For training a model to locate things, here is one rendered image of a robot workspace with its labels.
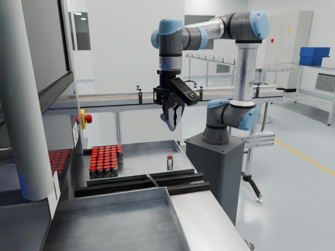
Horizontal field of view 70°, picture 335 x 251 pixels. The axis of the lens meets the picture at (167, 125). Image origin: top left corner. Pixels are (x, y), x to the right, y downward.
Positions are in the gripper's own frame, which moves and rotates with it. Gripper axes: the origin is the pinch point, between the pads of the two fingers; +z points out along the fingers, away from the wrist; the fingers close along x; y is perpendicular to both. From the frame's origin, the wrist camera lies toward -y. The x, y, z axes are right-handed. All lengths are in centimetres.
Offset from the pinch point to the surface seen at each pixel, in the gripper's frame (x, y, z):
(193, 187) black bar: 7.1, -17.0, 12.5
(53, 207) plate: 44.9, -15.5, 1.6
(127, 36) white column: -66, 138, -34
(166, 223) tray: 22.0, -22.1, 14.0
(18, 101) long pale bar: 50, -40, -25
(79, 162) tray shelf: 26.3, 23.8, 14.2
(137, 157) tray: 7.4, 13.3, 14.0
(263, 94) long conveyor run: -130, 37, 11
